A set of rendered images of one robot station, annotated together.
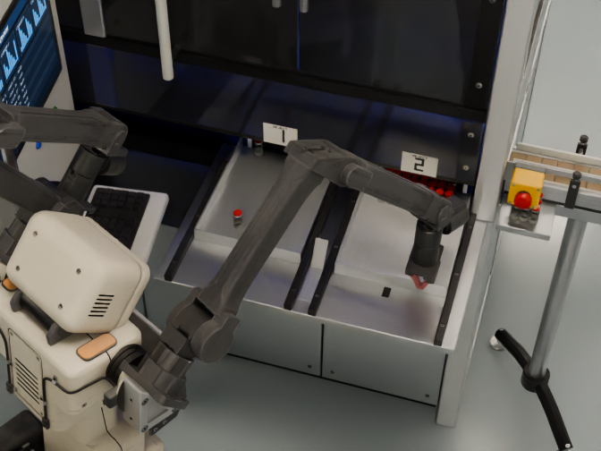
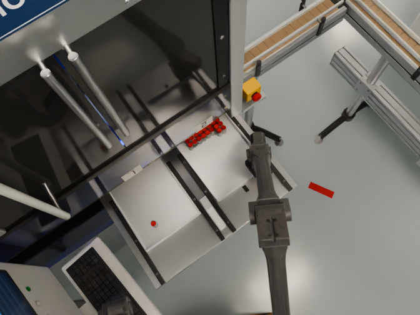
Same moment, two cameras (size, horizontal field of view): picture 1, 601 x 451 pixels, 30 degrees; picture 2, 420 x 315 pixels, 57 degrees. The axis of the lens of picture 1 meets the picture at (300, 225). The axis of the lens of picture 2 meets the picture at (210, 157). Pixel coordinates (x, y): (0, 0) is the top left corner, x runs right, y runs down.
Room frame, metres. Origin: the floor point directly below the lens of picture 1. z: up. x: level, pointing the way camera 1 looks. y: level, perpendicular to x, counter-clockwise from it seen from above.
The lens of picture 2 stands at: (1.45, 0.14, 2.46)
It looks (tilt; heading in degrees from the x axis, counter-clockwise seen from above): 72 degrees down; 318
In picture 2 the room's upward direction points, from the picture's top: 10 degrees counter-clockwise
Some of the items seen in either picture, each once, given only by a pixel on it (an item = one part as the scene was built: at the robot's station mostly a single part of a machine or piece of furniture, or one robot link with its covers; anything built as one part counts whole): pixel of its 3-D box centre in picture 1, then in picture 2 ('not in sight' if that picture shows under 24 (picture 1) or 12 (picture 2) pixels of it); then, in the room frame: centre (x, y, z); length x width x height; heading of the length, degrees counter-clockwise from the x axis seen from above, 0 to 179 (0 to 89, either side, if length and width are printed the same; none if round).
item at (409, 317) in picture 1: (328, 240); (195, 189); (1.80, -0.07, 0.87); 0.70 x 0.48 x 0.02; 74
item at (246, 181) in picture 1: (269, 197); (150, 198); (1.92, 0.08, 0.90); 0.34 x 0.26 x 0.04; 164
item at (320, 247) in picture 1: (313, 268); (212, 212); (1.68, -0.03, 0.91); 0.14 x 0.03 x 0.06; 164
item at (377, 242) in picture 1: (406, 227); (218, 152); (1.82, -0.25, 0.90); 0.34 x 0.26 x 0.04; 164
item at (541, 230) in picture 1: (527, 212); (245, 93); (1.90, -0.55, 0.87); 0.14 x 0.13 x 0.02; 164
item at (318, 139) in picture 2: not in sight; (346, 117); (1.49, -1.15, 0.07); 0.50 x 0.08 x 0.14; 74
